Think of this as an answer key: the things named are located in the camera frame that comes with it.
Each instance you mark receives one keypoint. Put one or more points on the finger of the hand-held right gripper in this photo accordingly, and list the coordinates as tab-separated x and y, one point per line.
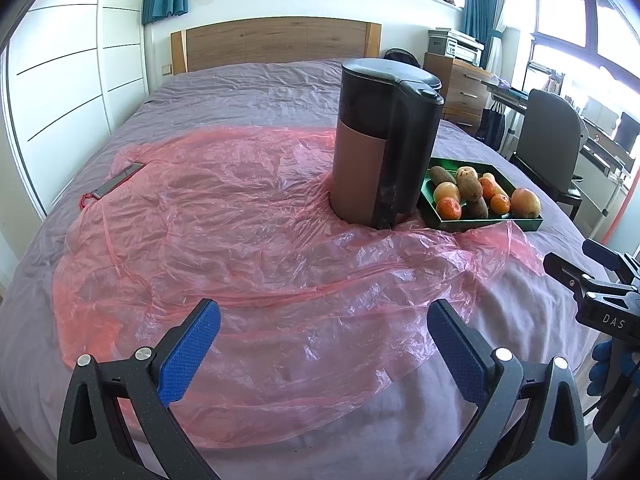
600	255
565	272

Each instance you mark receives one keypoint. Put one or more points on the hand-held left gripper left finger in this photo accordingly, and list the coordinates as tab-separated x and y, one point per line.
192	355

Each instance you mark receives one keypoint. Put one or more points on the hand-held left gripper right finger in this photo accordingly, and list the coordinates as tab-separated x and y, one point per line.
452	355

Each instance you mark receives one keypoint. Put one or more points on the red yellow apple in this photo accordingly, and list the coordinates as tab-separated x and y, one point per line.
525	203

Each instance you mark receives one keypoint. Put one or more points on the green tray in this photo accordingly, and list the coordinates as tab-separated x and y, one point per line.
480	225

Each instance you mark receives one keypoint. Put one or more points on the yellow banana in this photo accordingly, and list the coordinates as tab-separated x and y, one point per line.
497	184

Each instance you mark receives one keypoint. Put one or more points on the striped pepino melon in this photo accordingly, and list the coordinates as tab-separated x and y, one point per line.
467	182

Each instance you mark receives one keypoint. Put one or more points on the large yellow grapefruit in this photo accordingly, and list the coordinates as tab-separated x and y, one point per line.
446	192

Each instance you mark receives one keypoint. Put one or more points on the person's right hand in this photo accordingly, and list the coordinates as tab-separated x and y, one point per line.
600	365

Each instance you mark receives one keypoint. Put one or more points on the red pole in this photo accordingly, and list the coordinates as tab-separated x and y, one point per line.
615	210

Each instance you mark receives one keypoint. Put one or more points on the pink plastic sheet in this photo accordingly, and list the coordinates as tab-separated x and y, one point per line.
225	260

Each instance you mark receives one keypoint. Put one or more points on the black monitor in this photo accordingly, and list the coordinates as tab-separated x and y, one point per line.
626	132

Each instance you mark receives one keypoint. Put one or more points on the grey office chair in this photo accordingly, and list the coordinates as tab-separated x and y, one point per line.
545	135

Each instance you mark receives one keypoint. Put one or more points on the dark blue bag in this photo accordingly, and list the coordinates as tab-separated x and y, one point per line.
492	122

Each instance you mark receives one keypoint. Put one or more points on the grey desk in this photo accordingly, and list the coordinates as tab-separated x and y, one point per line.
510	92

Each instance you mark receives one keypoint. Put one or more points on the wooden dresser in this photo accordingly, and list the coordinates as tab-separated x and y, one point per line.
460	90

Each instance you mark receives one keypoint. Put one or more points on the black and steel kettle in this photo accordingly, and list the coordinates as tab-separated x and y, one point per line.
380	150

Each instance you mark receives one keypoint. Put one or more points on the white sheer curtain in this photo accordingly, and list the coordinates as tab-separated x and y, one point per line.
495	45

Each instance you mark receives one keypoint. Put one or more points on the white printer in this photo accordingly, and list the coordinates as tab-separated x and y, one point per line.
457	45

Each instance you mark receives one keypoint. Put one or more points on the black backpack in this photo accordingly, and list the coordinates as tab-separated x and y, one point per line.
400	55

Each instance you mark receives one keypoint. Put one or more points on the white wardrobe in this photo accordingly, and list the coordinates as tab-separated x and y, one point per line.
65	60

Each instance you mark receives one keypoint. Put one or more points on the wooden headboard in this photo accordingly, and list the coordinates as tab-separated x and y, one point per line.
275	42

